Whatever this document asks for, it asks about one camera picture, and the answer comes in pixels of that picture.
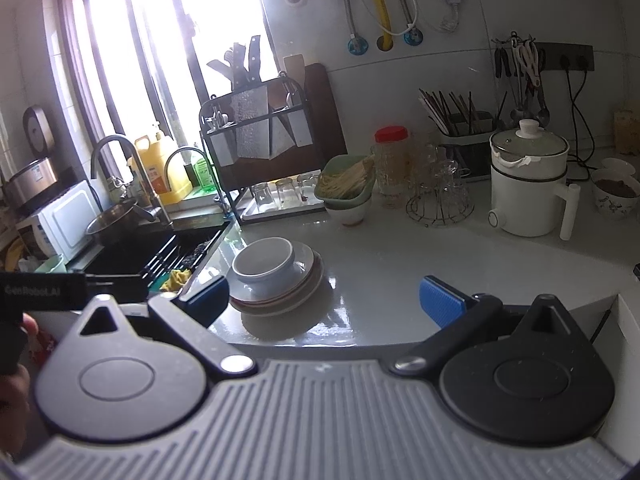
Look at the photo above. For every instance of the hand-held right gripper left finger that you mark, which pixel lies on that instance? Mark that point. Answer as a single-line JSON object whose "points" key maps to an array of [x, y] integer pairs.
{"points": [[207, 300]]}

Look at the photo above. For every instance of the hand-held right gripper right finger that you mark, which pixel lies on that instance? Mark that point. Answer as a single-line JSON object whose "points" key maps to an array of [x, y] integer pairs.
{"points": [[442, 305]]}

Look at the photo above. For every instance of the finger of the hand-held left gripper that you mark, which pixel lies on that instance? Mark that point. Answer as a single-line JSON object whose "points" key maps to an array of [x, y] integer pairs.
{"points": [[115, 280]]}

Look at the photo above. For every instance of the pale blue bowl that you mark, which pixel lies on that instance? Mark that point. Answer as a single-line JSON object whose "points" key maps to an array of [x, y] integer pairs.
{"points": [[265, 282]]}

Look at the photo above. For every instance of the gold-rimmed leaf pattern plate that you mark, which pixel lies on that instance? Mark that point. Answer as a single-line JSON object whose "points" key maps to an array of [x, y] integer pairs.
{"points": [[302, 265]]}

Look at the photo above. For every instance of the person's left hand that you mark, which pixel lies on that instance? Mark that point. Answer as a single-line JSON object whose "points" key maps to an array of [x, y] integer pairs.
{"points": [[15, 410]]}

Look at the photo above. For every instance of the black kitchen sink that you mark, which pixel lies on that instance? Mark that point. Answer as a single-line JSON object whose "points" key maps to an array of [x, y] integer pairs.
{"points": [[115, 260]]}

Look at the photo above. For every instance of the pale green container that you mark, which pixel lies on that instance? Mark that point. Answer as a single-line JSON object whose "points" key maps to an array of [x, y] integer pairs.
{"points": [[50, 262]]}

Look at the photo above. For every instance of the yellow cloth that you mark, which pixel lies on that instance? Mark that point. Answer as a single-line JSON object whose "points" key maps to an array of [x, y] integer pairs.
{"points": [[175, 280]]}

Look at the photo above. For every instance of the steel pot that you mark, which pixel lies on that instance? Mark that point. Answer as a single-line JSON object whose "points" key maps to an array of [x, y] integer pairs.
{"points": [[112, 227]]}

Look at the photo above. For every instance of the black sink drain rack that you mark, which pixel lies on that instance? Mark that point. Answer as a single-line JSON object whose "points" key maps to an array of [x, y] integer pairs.
{"points": [[165, 260]]}

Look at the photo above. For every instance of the white microwave oven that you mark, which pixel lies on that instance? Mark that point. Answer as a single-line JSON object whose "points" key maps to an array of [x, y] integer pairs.
{"points": [[65, 220]]}

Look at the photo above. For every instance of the tall steel faucet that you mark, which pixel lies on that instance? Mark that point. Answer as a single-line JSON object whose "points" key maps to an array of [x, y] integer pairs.
{"points": [[148, 180]]}

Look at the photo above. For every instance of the steel rice cooker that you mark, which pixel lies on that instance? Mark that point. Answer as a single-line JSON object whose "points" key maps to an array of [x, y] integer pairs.
{"points": [[30, 180]]}

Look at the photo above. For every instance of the drinking glass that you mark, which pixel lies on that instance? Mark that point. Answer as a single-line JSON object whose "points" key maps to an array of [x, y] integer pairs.
{"points": [[260, 197], [285, 192], [305, 187]]}

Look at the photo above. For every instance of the small steel faucet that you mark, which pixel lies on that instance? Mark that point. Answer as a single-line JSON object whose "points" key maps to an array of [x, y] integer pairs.
{"points": [[214, 180]]}

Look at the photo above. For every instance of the yellow oil bottle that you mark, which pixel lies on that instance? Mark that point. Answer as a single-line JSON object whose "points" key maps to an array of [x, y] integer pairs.
{"points": [[165, 170]]}

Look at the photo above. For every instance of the green detergent bottle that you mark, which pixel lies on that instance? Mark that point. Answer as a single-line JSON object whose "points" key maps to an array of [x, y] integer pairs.
{"points": [[204, 175]]}

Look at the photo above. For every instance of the glass mug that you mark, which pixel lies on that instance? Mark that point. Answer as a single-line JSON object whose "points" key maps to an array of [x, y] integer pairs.
{"points": [[425, 165], [450, 180]]}

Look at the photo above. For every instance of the white drain tray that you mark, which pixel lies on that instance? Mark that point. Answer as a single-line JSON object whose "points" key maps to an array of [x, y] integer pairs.
{"points": [[300, 211]]}

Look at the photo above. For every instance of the white bowl with red foot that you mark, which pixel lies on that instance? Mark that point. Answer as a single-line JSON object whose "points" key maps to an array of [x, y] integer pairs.
{"points": [[347, 215]]}

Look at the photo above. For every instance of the white electric pot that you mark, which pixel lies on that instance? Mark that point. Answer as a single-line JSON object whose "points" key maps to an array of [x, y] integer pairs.
{"points": [[525, 200]]}

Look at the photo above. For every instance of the green colander basket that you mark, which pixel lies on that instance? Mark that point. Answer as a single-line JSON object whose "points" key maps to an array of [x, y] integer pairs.
{"points": [[350, 198]]}

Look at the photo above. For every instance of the cutlery holder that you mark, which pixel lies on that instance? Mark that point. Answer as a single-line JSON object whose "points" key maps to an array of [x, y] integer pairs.
{"points": [[465, 160]]}

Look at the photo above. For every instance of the black knife rack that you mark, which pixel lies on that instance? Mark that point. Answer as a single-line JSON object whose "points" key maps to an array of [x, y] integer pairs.
{"points": [[220, 150]]}

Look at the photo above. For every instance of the bundle of dried noodles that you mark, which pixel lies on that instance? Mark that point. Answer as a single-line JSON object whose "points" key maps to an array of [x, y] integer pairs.
{"points": [[345, 177]]}

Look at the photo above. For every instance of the red-lidded plastic jar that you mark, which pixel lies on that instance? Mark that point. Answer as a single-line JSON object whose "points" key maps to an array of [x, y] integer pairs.
{"points": [[391, 135]]}

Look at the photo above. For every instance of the hammered steel cleaver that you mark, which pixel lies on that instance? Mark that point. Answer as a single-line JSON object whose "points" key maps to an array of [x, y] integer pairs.
{"points": [[250, 125]]}

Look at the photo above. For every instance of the wide knife blade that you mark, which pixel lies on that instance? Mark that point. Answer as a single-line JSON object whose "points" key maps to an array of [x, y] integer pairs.
{"points": [[280, 135]]}

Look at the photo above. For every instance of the white box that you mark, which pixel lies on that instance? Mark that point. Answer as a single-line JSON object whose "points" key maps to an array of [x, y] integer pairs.
{"points": [[627, 320]]}

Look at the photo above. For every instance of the utensil holder with chopsticks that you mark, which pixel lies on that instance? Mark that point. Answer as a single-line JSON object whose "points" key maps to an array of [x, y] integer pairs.
{"points": [[450, 110]]}

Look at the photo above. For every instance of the patterned ceramic bowl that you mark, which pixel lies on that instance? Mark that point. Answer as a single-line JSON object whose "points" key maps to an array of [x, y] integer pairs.
{"points": [[612, 207]]}

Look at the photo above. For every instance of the dark wooden cutting board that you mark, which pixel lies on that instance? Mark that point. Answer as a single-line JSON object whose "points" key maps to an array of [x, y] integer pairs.
{"points": [[320, 125]]}

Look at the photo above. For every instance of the metal spoon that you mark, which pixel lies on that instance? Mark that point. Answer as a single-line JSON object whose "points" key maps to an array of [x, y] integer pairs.
{"points": [[542, 115]]}

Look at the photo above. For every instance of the window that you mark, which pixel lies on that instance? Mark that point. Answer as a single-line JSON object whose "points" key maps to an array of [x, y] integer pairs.
{"points": [[150, 35]]}

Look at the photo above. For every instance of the wooden spatula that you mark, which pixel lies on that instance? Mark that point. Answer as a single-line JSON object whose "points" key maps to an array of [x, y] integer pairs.
{"points": [[295, 65]]}

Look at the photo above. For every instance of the yellow packet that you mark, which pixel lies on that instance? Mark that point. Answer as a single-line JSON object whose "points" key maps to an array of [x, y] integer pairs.
{"points": [[629, 132]]}

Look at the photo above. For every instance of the kitchen scissors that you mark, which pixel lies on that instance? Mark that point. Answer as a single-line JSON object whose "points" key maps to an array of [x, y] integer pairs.
{"points": [[530, 57]]}

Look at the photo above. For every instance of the black power strip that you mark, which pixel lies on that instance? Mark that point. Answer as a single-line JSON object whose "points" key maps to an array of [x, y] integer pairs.
{"points": [[575, 57]]}

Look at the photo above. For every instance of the yellow pipe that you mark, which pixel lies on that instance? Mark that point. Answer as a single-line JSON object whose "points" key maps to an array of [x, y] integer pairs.
{"points": [[377, 0]]}

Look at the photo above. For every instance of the round wall-mounted box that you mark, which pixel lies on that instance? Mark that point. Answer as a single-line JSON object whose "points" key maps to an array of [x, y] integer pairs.
{"points": [[35, 127]]}

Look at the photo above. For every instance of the black wall hook rail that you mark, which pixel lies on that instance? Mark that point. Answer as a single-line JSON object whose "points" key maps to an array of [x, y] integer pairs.
{"points": [[515, 41]]}

